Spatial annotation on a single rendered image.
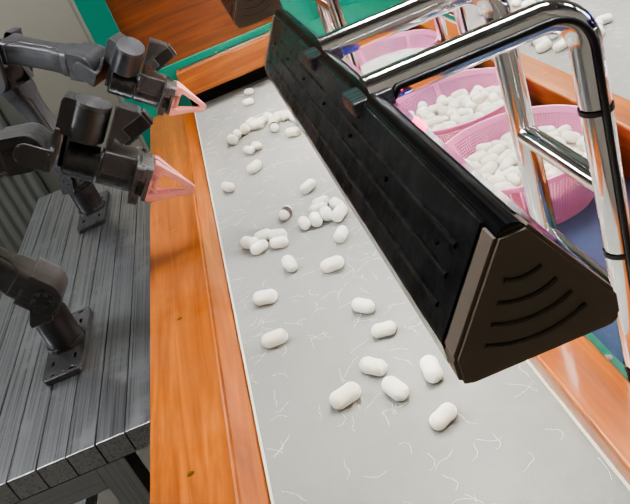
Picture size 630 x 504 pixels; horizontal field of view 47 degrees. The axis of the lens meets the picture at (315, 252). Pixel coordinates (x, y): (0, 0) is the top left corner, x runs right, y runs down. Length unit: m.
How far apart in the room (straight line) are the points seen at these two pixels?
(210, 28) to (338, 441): 1.45
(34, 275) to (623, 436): 0.92
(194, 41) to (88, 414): 1.18
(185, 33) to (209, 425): 1.38
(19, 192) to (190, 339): 2.73
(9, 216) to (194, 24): 1.93
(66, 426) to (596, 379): 0.76
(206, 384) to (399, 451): 0.27
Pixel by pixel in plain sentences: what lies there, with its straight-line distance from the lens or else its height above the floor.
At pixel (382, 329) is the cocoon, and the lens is 0.88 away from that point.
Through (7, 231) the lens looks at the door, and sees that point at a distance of 3.76.
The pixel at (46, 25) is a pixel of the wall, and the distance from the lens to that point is 3.49.
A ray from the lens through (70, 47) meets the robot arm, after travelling 1.65.
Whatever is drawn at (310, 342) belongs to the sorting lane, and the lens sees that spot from 0.93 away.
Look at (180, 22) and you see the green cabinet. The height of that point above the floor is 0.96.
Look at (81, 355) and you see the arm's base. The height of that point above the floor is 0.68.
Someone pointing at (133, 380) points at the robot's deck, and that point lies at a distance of 1.17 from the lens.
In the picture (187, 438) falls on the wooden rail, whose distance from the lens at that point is 0.85.
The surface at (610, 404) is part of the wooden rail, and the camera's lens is 0.71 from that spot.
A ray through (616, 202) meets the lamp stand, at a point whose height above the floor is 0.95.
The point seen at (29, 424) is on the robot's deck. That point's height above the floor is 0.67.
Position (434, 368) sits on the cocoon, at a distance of 0.79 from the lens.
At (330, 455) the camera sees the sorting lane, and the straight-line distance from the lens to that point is 0.77.
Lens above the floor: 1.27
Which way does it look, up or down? 29 degrees down
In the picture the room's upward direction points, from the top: 23 degrees counter-clockwise
